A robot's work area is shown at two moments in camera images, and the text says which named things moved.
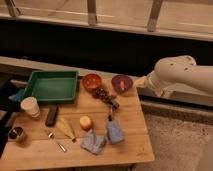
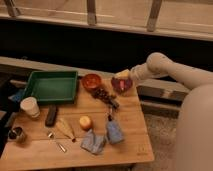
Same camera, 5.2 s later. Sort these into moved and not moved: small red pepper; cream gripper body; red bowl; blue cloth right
Moved: cream gripper body
Not moved: blue cloth right; red bowl; small red pepper
